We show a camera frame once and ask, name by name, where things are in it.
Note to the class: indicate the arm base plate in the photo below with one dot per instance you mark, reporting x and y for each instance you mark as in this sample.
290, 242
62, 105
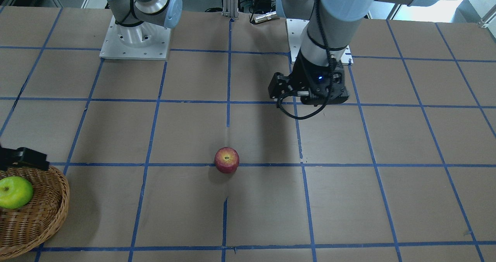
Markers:
303, 38
143, 42

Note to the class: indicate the green apple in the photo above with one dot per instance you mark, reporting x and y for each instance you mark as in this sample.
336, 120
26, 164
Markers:
15, 192

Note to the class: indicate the red yellow apple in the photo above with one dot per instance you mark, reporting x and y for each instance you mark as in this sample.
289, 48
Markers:
226, 160

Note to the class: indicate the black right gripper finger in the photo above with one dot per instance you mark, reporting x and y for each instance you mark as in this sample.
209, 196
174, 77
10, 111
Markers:
22, 157

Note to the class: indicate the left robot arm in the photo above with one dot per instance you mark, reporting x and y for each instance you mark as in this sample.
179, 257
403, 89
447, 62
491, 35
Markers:
346, 10

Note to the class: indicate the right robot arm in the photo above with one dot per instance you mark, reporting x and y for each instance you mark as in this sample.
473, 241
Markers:
131, 13

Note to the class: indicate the woven wicker basket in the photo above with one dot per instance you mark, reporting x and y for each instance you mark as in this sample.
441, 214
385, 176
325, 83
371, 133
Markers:
25, 228

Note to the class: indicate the silver metal connector plug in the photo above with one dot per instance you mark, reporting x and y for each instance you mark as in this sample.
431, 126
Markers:
270, 16

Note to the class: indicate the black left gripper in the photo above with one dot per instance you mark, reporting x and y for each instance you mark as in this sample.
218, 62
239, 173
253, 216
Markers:
302, 73

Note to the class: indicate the aluminium frame post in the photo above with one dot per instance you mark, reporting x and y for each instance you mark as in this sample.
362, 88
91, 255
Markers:
230, 9

